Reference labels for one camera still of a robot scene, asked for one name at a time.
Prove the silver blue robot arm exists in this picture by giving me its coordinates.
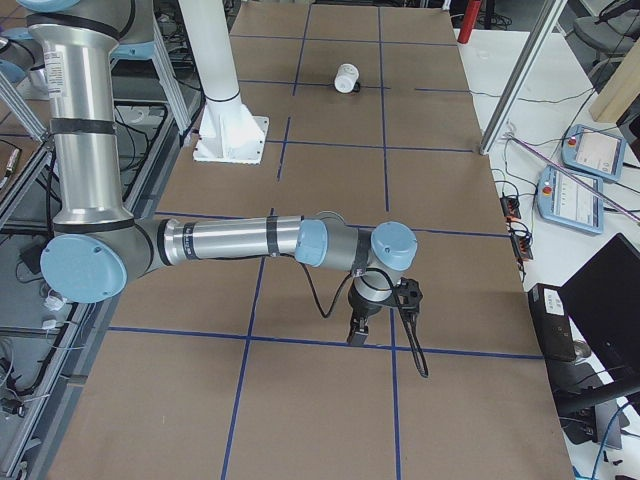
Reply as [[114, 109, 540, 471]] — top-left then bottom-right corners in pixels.
[[26, 1, 421, 345]]

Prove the black laptop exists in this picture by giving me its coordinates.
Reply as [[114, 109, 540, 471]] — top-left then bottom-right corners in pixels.
[[560, 233, 639, 379]]

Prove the grey office chair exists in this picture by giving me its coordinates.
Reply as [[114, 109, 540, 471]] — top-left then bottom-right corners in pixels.
[[573, 1, 639, 60]]

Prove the teach pendant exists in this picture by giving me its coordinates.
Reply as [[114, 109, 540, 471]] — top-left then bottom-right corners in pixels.
[[537, 166, 604, 235], [561, 124, 627, 183]]

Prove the upper teach pendant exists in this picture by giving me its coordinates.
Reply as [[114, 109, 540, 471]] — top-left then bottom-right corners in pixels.
[[561, 124, 627, 183]]

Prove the red cylinder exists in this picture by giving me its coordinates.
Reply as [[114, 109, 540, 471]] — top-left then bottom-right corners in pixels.
[[457, 0, 482, 44]]

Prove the wooden board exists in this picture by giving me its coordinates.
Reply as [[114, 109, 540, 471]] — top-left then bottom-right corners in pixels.
[[589, 39, 639, 123]]

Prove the blue cable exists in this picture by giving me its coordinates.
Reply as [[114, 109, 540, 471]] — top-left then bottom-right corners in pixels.
[[572, 402, 632, 480]]

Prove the white mug black handle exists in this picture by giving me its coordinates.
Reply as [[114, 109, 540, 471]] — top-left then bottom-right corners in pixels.
[[334, 63, 360, 94]]

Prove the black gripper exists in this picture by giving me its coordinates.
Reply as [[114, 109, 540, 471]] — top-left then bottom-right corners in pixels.
[[347, 277, 396, 346]]

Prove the orange black connector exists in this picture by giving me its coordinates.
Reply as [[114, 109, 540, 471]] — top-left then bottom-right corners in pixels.
[[500, 195, 521, 220], [510, 231, 533, 262]]

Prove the lower teach pendant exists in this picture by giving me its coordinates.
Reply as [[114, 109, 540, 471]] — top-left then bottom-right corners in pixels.
[[537, 166, 604, 235]]

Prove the aluminium frame post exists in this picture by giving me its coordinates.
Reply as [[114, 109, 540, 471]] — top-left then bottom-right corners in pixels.
[[479, 0, 568, 155]]

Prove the aluminium table frame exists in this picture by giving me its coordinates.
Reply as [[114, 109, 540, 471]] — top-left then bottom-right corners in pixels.
[[0, 74, 201, 480]]

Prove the lower orange black connector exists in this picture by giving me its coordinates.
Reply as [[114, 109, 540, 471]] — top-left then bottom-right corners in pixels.
[[510, 231, 533, 262]]

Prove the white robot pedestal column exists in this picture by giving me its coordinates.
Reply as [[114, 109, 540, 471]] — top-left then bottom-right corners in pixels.
[[179, 0, 269, 165]]

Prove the black box device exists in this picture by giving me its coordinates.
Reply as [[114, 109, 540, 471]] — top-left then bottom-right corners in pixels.
[[528, 283, 577, 362]]

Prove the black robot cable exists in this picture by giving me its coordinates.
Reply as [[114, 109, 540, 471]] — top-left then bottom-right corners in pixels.
[[301, 259, 431, 379]]

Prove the upper orange black connector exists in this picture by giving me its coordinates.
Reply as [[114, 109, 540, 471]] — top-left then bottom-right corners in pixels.
[[500, 195, 521, 220]]

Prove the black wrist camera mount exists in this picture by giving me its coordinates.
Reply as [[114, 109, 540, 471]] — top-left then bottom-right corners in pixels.
[[394, 277, 423, 315]]

